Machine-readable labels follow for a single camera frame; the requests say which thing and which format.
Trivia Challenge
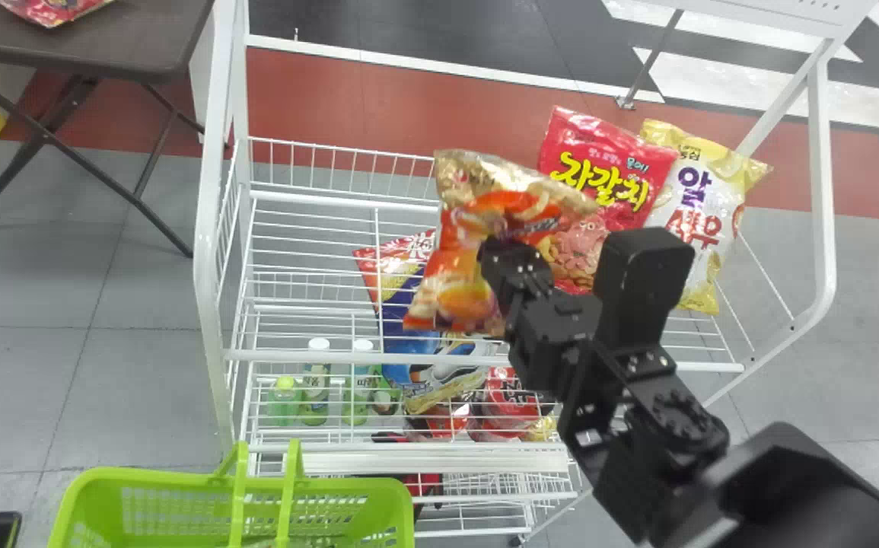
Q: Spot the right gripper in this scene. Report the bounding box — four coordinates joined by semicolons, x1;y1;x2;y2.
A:
477;236;605;397

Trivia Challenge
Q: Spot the orange snack packet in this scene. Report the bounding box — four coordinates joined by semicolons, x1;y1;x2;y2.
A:
403;149;600;337

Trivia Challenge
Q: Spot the red and blue snack packet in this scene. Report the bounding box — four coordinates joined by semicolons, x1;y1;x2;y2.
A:
352;231;489;358

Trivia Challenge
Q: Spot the red noodle cup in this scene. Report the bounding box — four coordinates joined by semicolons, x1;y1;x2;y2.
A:
477;366;559;443

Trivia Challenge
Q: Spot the yellow snack packet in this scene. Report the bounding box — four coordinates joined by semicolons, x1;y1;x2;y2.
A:
403;371;487;441
639;119;774;316

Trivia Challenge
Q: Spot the white capped bottle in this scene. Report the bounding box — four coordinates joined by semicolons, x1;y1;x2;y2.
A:
342;339;377;428
301;337;333;428

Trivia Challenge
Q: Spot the green bottle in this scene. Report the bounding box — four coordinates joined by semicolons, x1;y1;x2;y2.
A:
266;375;301;428

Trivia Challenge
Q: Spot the green basket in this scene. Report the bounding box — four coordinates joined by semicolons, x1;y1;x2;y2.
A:
46;439;416;548

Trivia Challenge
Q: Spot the dark side table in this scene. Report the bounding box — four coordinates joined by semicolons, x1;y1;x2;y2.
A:
0;0;216;259

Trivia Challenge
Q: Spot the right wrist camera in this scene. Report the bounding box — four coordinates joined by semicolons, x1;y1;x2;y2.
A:
593;227;696;352

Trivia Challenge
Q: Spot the white wire rack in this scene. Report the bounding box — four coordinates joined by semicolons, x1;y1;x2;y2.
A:
189;0;878;546

